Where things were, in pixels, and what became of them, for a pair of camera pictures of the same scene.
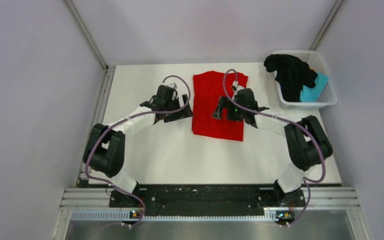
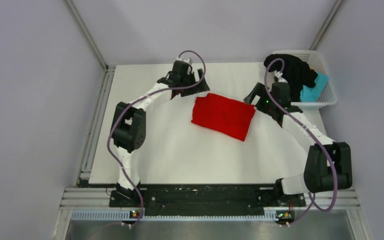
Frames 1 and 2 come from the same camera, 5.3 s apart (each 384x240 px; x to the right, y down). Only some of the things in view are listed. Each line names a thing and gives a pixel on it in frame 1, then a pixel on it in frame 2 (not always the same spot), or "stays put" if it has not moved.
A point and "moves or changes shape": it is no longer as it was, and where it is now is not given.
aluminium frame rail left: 98,113 stays put
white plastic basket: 328,96 stays put
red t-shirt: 208,89 moves or changes shape
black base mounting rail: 207,200 stays put
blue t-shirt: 313,94 stays put
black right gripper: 222,104 to 258,90
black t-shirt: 292,74 stays put
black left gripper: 185,112 to 201,86
